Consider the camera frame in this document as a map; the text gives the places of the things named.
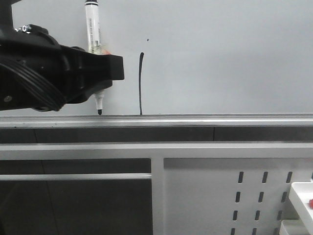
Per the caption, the white whiteboard marker black cap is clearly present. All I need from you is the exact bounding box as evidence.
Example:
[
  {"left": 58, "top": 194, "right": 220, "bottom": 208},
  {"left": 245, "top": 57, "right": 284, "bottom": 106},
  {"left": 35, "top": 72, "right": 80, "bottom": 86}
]
[{"left": 85, "top": 0, "right": 104, "bottom": 115}]

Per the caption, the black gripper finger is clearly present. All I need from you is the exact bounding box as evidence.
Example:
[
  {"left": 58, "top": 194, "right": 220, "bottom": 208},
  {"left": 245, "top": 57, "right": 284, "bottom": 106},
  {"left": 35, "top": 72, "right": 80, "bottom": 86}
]
[{"left": 61, "top": 46, "right": 124, "bottom": 104}]

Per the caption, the small red object in tray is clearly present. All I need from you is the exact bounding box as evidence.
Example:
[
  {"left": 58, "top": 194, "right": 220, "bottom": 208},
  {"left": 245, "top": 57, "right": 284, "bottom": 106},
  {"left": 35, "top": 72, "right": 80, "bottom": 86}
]
[{"left": 308, "top": 199, "right": 313, "bottom": 209}]

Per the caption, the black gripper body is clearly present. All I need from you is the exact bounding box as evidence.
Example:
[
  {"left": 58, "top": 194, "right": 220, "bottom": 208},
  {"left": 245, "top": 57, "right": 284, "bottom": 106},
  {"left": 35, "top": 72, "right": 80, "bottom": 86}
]
[{"left": 0, "top": 0, "right": 67, "bottom": 112}]

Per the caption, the black cable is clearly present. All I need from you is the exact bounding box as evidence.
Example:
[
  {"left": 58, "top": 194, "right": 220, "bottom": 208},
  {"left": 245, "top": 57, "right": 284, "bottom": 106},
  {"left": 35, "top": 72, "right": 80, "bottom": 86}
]
[{"left": 0, "top": 63, "right": 66, "bottom": 111}]

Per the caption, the white whiteboard with aluminium frame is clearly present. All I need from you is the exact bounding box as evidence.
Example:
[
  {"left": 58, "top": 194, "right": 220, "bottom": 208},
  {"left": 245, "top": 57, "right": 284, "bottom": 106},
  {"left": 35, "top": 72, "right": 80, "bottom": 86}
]
[{"left": 0, "top": 0, "right": 313, "bottom": 128}]

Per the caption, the white metal pegboard stand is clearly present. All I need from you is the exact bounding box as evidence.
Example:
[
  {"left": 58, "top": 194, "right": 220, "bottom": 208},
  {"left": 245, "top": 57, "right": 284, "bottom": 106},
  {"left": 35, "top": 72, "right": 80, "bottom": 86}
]
[{"left": 0, "top": 143, "right": 313, "bottom": 235}]

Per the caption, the lower white plastic tray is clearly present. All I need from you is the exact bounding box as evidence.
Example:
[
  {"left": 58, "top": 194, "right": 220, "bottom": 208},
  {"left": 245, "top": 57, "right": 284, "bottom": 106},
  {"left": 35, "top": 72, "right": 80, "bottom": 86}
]
[{"left": 279, "top": 220, "right": 307, "bottom": 235}]

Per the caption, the white plastic marker tray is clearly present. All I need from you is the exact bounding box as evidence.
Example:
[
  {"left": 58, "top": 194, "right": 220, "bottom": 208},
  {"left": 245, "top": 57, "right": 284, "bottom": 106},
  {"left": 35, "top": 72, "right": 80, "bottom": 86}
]
[{"left": 289, "top": 182, "right": 313, "bottom": 235}]

